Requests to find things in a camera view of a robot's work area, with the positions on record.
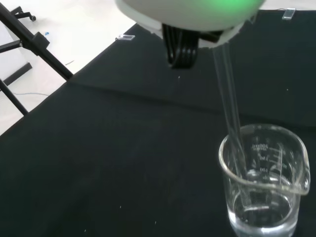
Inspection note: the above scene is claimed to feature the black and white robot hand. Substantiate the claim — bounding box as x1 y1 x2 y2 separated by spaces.
115 0 267 70

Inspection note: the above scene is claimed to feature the clear glass beaker with water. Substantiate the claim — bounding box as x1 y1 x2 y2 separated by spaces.
218 124 311 237

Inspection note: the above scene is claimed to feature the black tripod with wheeled foot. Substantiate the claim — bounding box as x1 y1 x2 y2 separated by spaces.
0 4 75 117

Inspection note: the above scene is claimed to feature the black bench cloth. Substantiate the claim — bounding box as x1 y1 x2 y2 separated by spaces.
0 9 316 237

